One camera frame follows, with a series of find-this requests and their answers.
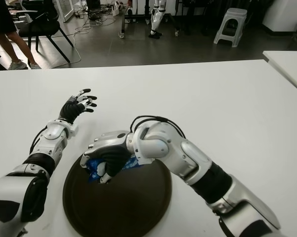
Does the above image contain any black wheeled gantry frame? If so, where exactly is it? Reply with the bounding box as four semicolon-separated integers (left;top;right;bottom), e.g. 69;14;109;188
118;0;181;40

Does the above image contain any white framed glass door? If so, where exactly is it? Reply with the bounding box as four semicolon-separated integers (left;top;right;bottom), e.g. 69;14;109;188
53;0;76;23

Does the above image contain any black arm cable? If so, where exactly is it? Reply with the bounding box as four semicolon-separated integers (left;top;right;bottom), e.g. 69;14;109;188
29;127;49;155
129;115;187;140

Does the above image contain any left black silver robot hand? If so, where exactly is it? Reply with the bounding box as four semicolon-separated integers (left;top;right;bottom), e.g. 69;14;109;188
58;88;98;125

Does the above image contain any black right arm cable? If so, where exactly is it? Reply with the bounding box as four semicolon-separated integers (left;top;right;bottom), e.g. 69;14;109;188
129;115;187;140

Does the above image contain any white plastic stool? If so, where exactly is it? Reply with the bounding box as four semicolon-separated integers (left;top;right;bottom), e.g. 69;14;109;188
213;7;247;47

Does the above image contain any blue Oreo packet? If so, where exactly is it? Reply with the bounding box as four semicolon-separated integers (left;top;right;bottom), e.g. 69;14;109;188
85;154;140;183

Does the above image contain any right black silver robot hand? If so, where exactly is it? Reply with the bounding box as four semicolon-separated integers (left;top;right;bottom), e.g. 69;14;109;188
80;130;133;185

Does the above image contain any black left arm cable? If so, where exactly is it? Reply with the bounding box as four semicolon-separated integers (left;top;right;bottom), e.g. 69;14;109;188
29;127;49;155

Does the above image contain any white floor cable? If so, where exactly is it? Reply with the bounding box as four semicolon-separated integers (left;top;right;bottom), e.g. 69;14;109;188
49;17;83;69

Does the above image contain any person in dark shorts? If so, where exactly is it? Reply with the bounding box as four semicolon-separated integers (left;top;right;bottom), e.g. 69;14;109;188
0;0;42;71

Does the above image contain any white humanoid robot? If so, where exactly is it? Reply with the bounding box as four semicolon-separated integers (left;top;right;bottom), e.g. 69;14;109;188
148;0;168;39

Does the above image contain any white side table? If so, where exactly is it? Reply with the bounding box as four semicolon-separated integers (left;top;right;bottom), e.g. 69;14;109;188
262;50;297;97

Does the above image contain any white cabinet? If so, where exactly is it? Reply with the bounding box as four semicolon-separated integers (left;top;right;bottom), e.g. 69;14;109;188
261;0;297;33

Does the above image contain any round dark brown tray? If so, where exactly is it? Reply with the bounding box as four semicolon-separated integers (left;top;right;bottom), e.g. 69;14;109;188
62;157;173;237

